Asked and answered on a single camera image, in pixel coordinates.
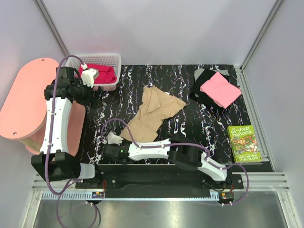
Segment beige t shirt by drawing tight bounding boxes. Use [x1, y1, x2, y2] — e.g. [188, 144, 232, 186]
[120, 86, 186, 143]

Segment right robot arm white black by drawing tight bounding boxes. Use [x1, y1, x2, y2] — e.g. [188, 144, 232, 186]
[103, 135, 233, 188]

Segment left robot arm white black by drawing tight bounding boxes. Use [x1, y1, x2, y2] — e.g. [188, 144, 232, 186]
[31, 66, 103, 188]

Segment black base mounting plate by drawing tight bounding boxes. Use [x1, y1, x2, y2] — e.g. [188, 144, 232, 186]
[46, 163, 245, 199]

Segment magenta t shirt in basket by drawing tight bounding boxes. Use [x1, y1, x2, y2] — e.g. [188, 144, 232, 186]
[87, 63, 117, 84]

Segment white plastic basket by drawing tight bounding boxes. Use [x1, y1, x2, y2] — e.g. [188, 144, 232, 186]
[65, 53, 122, 91]

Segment pink tiered shelf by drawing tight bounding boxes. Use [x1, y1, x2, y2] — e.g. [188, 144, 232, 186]
[0, 57, 86, 155]

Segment black folded t shirt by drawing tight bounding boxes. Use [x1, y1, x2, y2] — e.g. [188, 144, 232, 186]
[189, 69, 219, 107]

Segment pink folded t shirt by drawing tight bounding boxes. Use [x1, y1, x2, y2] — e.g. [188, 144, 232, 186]
[200, 72, 242, 109]

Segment green treehouse book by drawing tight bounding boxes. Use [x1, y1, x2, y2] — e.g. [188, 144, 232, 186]
[228, 125, 262, 163]

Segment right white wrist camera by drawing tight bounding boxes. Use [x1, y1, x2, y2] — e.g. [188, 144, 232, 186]
[102, 132, 124, 145]

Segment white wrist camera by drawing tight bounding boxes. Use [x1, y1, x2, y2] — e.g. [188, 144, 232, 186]
[102, 132, 124, 145]
[80, 64, 99, 88]

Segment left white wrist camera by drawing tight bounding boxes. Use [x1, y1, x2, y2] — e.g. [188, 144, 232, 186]
[80, 64, 99, 88]

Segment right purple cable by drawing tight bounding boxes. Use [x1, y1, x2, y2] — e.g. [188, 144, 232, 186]
[100, 118, 249, 206]

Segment purple cable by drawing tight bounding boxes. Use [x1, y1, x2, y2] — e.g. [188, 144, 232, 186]
[46, 55, 102, 226]
[100, 118, 249, 206]

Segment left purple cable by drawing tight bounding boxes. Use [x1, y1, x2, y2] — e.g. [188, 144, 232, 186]
[46, 55, 102, 226]

